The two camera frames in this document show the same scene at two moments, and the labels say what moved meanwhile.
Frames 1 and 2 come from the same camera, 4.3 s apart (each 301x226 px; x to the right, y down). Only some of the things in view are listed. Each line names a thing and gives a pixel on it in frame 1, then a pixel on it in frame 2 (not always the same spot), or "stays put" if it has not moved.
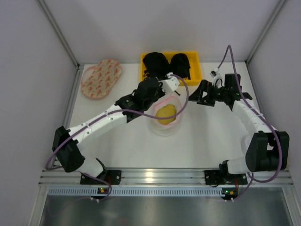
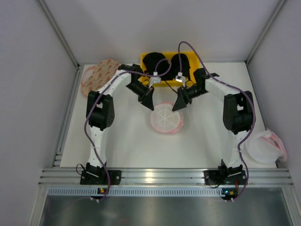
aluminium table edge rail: [136, 191] stays put
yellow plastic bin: [194, 61] stays put
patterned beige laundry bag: [97, 80] stays put
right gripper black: [209, 93] to [184, 95]
